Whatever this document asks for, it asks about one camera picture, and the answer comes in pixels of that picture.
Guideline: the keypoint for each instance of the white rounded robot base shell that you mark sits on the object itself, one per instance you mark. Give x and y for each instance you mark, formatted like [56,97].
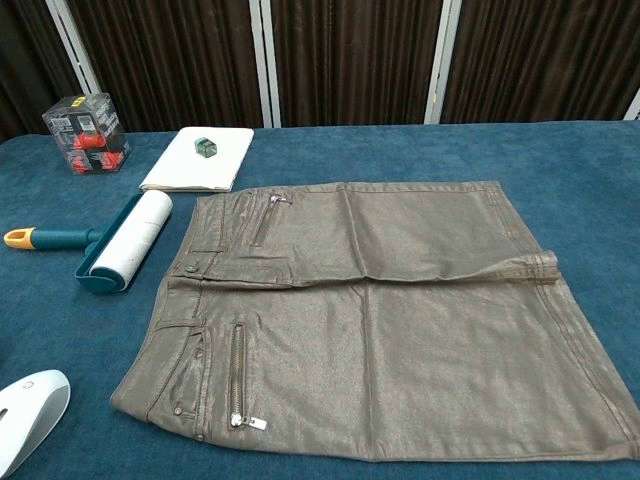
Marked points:
[27,410]

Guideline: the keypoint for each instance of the brown metallic folded shorts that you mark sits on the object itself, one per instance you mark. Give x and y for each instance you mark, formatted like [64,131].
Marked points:
[400,320]

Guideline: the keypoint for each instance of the white folded cloth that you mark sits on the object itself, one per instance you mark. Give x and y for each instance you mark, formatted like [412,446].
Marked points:
[200,165]

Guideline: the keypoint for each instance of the small green glass cube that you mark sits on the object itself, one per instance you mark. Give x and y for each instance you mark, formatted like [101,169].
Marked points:
[204,146]

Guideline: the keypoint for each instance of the brown folding screen with white frames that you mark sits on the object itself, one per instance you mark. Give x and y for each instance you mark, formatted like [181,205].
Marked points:
[350,55]

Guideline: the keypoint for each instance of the clear box with red items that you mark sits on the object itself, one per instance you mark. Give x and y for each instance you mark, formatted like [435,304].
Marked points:
[87,135]

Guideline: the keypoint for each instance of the dark blue velvet table cover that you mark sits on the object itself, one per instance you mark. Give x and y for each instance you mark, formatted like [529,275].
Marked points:
[575,190]

